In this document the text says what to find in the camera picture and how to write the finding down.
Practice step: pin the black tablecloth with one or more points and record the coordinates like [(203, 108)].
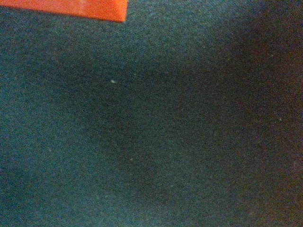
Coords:
[(188, 114)]

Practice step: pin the red square pot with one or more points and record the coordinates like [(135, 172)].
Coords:
[(109, 10)]

